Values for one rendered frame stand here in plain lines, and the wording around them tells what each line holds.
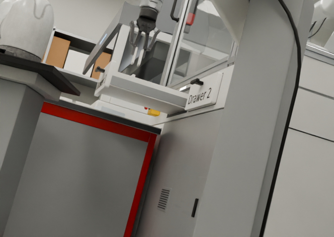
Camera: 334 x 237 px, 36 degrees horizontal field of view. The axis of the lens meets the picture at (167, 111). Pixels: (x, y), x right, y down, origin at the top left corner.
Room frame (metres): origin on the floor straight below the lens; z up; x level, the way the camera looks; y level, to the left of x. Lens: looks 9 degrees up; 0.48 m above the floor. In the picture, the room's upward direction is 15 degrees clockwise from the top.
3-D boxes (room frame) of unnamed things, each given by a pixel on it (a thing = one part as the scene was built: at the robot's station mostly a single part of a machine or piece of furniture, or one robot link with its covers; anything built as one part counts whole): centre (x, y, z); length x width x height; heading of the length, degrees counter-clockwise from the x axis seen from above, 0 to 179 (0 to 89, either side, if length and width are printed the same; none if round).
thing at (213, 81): (1.82, -0.11, 0.87); 0.29 x 0.02 x 0.11; 14
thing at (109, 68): (2.05, 0.28, 0.87); 0.29 x 0.02 x 0.11; 14
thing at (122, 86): (2.10, 0.08, 0.86); 0.40 x 0.26 x 0.06; 104
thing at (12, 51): (1.78, 0.56, 0.81); 0.22 x 0.18 x 0.06; 171
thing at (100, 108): (2.35, 0.26, 0.78); 0.12 x 0.08 x 0.04; 120
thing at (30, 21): (1.81, 0.56, 0.95); 0.18 x 0.16 x 0.22; 30
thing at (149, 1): (2.06, 0.18, 1.23); 0.09 x 0.09 x 0.06
